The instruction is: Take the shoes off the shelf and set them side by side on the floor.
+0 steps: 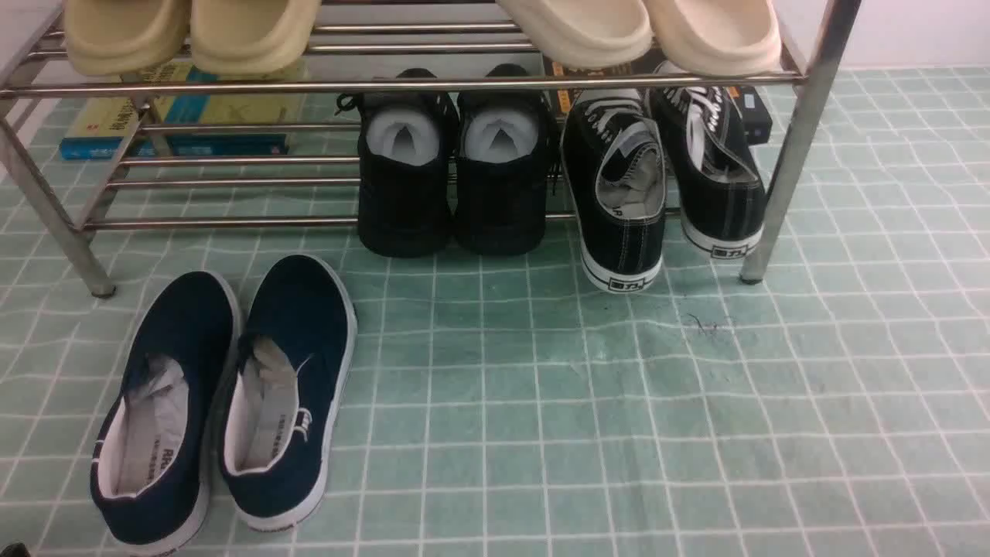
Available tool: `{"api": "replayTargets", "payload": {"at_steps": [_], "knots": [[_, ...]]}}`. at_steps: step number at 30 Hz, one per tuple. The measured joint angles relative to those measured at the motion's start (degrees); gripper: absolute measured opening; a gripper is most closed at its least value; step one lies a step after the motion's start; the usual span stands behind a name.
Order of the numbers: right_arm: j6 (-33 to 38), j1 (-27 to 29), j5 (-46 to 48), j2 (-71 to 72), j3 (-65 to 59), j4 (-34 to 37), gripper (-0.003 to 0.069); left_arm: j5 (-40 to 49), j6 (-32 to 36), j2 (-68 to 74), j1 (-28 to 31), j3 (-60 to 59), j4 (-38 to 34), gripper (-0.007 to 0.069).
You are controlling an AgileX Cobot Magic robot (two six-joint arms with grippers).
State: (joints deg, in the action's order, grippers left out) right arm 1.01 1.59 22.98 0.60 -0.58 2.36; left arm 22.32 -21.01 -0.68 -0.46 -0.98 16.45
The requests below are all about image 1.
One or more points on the black canvas sneaker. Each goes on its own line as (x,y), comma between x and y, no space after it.
(614,166)
(722,195)

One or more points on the right navy slip-on shoe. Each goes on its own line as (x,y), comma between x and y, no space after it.
(279,409)

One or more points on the navy slip-on shoe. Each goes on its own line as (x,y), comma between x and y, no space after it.
(149,475)
(279,409)

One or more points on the left navy slip-on shoe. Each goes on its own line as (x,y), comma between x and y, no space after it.
(149,475)

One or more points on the steel shoe rack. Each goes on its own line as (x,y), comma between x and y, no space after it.
(812,82)

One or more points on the right black mesh sneaker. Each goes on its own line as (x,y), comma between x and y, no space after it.
(507,146)

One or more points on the black mesh sneaker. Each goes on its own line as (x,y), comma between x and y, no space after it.
(405,144)
(507,146)

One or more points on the left black mesh sneaker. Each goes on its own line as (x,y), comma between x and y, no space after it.
(405,144)

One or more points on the left cream foam slipper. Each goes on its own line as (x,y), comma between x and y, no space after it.
(584,34)

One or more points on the cream foam slipper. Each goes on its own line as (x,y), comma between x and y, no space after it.
(720,38)
(584,34)

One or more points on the black book with orange text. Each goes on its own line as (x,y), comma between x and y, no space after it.
(755,114)

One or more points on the right cream foam slipper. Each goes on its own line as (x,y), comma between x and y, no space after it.
(720,38)

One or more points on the right yellow foam slipper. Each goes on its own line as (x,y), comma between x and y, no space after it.
(250,37)

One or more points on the yellow foam slipper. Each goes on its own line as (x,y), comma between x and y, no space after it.
(115,37)
(250,37)

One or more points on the yellow and blue book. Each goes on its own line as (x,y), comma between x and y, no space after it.
(98,130)

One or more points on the left yellow foam slipper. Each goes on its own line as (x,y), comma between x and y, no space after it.
(115,37)

